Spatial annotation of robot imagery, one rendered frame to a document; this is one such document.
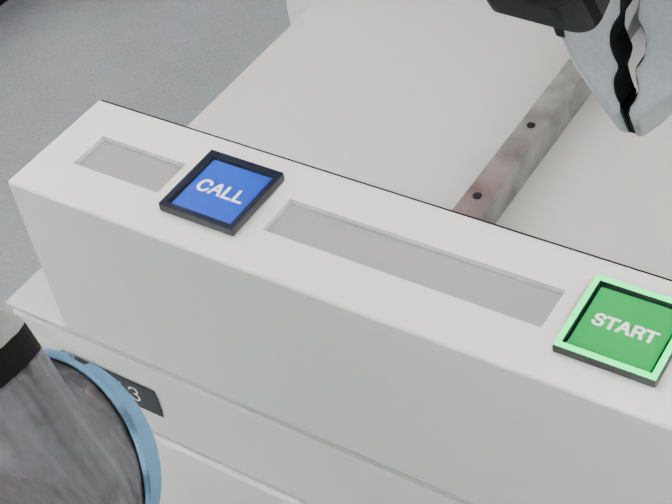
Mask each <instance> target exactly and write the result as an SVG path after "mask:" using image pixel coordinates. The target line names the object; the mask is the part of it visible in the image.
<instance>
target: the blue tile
mask: <svg viewBox="0 0 672 504"><path fill-rule="evenodd" d="M271 179H272V178H269V177H266V176H263V175H260V174H257V173H254V172H251V171H248V170H245V169H242V168H238V167H235V166H232V165H229V164H226V163H223V162H220V161H217V160H213V161H212V162H211V163H210V164H209V165H208V166H207V167H206V168H205V169H204V170H203V171H202V172H201V173H200V174H199V175H198V176H197V177H196V178H195V179H194V180H193V181H192V182H191V183H190V184H189V185H188V186H187V187H186V188H185V189H184V191H183V192H182V193H181V194H180V195H179V196H178V197H177V198H176V199H175V200H174V201H173V202H172V204H175V205H178V206H181V207H184V208H187V209H189V210H192V211H195V212H198V213H201V214H203V215H206V216H209V217H212V218H215V219H218V220H220V221H223V222H226V223H229V224H231V222H232V221H233V220H234V219H235V218H236V217H237V216H238V215H239V214H240V213H241V212H242V211H243V210H244V208H245V207H246V206H247V205H248V204H249V203H250V202H251V201H252V200H253V199H254V198H255V197H256V196H257V194H258V193H259V192H260V191H261V190H262V189H263V188H264V187H265V186H266V185H267V184H268V183H269V182H270V180H271Z"/></svg>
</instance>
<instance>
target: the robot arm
mask: <svg viewBox="0 0 672 504"><path fill-rule="evenodd" d="M486 1H487V2H488V4H489V5H490V7H491V8H492V10H493V11H495V12H497V13H501V14H505V15H509V16H512V17H516V18H520V19H524V20H527V21H531V22H535V23H539V24H542V25H546V26H550V27H553V29H554V31H555V34H556V36H558V37H561V38H562V39H563V42H564V44H565V47H566V49H567V51H568V54H569V56H570V58H571V60H572V62H573V64H574V65H575V67H576V69H577V71H578V72H579V74H580V75H581V77H582V78H583V79H584V81H585V83H586V84H587V86H588V87H589V89H590V90H591V92H592V93H593V95H594V96H595V97H596V99H597V100H598V102H599V103H600V104H601V106H602V107H603V108H604V110H605V111H606V113H607V114H608V115H609V116H610V118H611V119H612V121H613V122H614V123H615V125H616V126H617V127H618V129H619V130H621V131H622V132H625V133H629V132H630V133H632V132H633V133H634V134H636V135H637V136H644V135H646V134H647V133H649V132H650V131H651V130H653V129H654V128H656V127H657V126H659V125H660V124H661V123H662V122H664V121H665V120H666V119H667V118H668V117H669V116H670V115H671V114H672V0H486ZM638 4H639V13H638V18H639V22H640V24H641V27H642V29H643V31H644V33H645V36H646V52H645V54H644V56H643V57H642V59H641V60H640V62H639V63H638V65H637V67H636V69H635V75H636V81H637V85H638V92H637V94H636V88H635V87H634V83H633V81H632V78H631V75H630V71H629V67H628V62H629V59H630V57H631V53H632V49H633V46H632V42H631V40H630V38H629V35H628V33H627V31H628V28H629V26H630V24H631V21H632V19H633V17H634V14H635V12H636V9H637V7H638ZM161 483H162V477H161V464H160V458H159V453H158V449H157V445H156V441H155V438H154V436H153V433H152V430H151V428H150V426H149V424H148V422H147V419H146V417H145V416H144V414H143V412H142V411H141V409H140V407H139V406H138V404H137V403H136V401H135V400H134V399H133V397H132V396H131V395H130V394H129V393H128V391H127V390H126V389H125V388H124V387H123V386H122V385H121V384H120V383H119V382H118V381H117V380H116V379H115V378H114V377H112V376H111V375H110V374H109V373H107V372H106V371H105V370H103V369H102V368H100V367H99V366H97V365H95V364H94V363H91V362H90V363H87V364H82V363H80V362H78V361H76V360H75V358H74V356H73V354H71V353H67V352H63V351H59V350H51V349H43V348H42V347H41V345H40V343H39V342H38V340H37V339H36V337H35V336H34V335H33V333H32V332H31V330H30V329H29V327H28V326H27V324H26V323H25V322H24V320H23V319H22V318H21V317H20V316H19V315H18V314H13V313H8V312H2V311H0V504H159V503H160V497H161Z"/></svg>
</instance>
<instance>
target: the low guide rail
mask: <svg viewBox="0 0 672 504"><path fill-rule="evenodd" d="M638 13H639V4H638V7H637V9H636V12H635V14H634V17H633V19H632V21H631V24H630V26H629V28H628V31H627V33H628V35H629V38H630V40H631V39H632V37H633V36H634V35H635V33H636V32H637V30H638V29H639V28H640V26H641V24H640V22H639V18H638ZM591 93H592V92H591V90H590V89H589V87H588V86H587V84H586V83H585V81H584V79H583V78H582V77H581V75H580V74H579V72H578V71H577V69H576V67H575V65H574V64H573V62H572V60H571V58H569V60H568V61H567V62H566V64H565V65H564V66H563V67H562V69H561V70H560V71H559V73H558V74H557V75H556V76H555V78H554V79H553V80H552V82H551V83H550V84H549V85H548V87H547V88H546V89H545V91H544V92H543V93H542V95H541V96H540V97H539V98H538V100H537V101H536V102H535V104H534V105H533V106H532V107H531V109H530V110H529V111H528V113H527V114H526V115H525V116H524V118H523V119H522V120H521V122H520V123H519V124H518V126H517V127H516V128H515V129H514V131H513V132H512V133H511V135H510V136H509V137H508V138H507V140H506V141H505V142H504V144H503V145H502V146H501V147H500V149H499V150H498V151H497V153H496V154H495V155H494V156H493V158H492V159H491V160H490V162H489V163H488V164H487V166H486V167H485V168H484V169H483V171H482V172H481V173H480V175H479V176H478V177H477V178H476V180H475V181H474V182H473V184H472V185H471V186H470V187H469V189H468V190H467V191H466V193H465V194H464V195H463V197H462V198H461V199H460V200H459V202H458V203H457V204H456V206H455V207H454V208H453V209H452V210H453V211H456V212H459V213H462V214H465V215H468V216H472V217H475V218H478V219H481V220H484V221H487V222H490V223H494V224H496V222H497V221H498V219H499V218H500V217H501V215H502V214H503V213H504V211H505V210H506V209H507V207H508V206H509V204H510V203H511V202H512V200H513V199H514V198H515V196H516V195H517V194H518V192H519V191H520V190H521V188H522V187H523V185H524V184H525V183H526V181H527V180H528V179H529V177H530V176H531V175H532V173H533V172H534V170H535V169H536V168H537V166H538V165H539V164H540V162H541V161H542V160H543V158H544V157H545V156H546V154H547V153H548V151H549V150H550V149H551V147H552V146H553V145H554V143H555V142H556V141H557V139H558V138H559V137H560V135H561V134H562V132H563V131H564V130H565V128H566V127H567V126H568V124H569V123H570V122H571V120H572V119H573V117H574V116H575V115H576V113H577V112H578V111H579V109H580V108H581V107H582V105H583V104H584V103H585V101H586V100H587V98H588V97H589V96H590V94H591Z"/></svg>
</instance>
